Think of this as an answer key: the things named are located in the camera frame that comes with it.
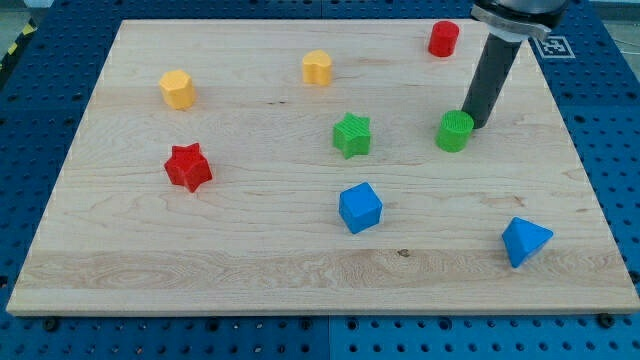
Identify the red star block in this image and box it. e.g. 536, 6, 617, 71
164, 143, 213, 193

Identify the blue cube block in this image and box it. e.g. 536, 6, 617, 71
338, 182, 383, 234

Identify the blue triangle block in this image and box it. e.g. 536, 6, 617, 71
502, 217, 554, 268

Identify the red cylinder block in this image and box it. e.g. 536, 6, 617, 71
427, 20, 460, 57

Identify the silver robot tool flange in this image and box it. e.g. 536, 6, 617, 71
470, 0, 569, 41

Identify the yellow heart block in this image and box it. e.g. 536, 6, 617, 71
302, 49, 333, 86

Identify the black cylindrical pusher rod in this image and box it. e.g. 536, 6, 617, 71
462, 34, 521, 129

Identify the white fiducial marker tag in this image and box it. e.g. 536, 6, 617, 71
534, 35, 575, 59

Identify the yellow hexagon block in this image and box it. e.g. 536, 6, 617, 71
159, 69, 196, 110

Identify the light wooden board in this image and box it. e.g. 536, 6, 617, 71
7, 20, 639, 316

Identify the green star block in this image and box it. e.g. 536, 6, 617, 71
332, 112, 371, 159

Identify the green cylinder block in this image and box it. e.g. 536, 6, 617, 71
436, 110, 474, 153

